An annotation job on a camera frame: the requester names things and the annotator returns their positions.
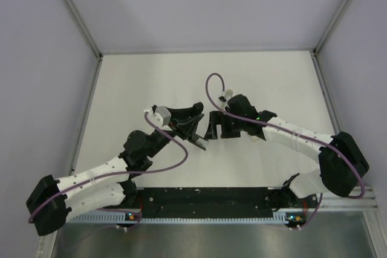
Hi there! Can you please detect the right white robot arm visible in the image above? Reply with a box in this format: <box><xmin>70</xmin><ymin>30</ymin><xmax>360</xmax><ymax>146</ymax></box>
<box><xmin>216</xmin><ymin>94</ymin><xmax>369</xmax><ymax>198</ymax></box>

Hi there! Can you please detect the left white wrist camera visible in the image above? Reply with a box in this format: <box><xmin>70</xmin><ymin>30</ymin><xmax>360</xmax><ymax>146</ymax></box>
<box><xmin>144</xmin><ymin>105</ymin><xmax>172</xmax><ymax>130</ymax></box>

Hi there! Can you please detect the grey slotted cable duct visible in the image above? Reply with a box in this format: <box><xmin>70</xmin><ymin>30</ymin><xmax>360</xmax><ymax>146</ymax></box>
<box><xmin>69</xmin><ymin>211</ymin><xmax>289</xmax><ymax>225</ymax></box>

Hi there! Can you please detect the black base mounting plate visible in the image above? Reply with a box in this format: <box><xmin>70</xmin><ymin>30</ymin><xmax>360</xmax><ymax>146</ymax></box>
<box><xmin>130</xmin><ymin>187</ymin><xmax>317</xmax><ymax>219</ymax></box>

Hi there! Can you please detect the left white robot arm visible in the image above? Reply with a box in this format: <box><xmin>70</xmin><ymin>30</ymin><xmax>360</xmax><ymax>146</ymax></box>
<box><xmin>26</xmin><ymin>102</ymin><xmax>205</xmax><ymax>236</ymax></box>

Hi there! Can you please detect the black stapler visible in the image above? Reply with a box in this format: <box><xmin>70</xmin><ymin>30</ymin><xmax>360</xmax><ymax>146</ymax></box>
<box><xmin>187</xmin><ymin>135</ymin><xmax>209</xmax><ymax>150</ymax></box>

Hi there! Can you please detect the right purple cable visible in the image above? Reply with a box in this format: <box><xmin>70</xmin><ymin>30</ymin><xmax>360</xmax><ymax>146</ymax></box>
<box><xmin>205</xmin><ymin>73</ymin><xmax>365</xmax><ymax>230</ymax></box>

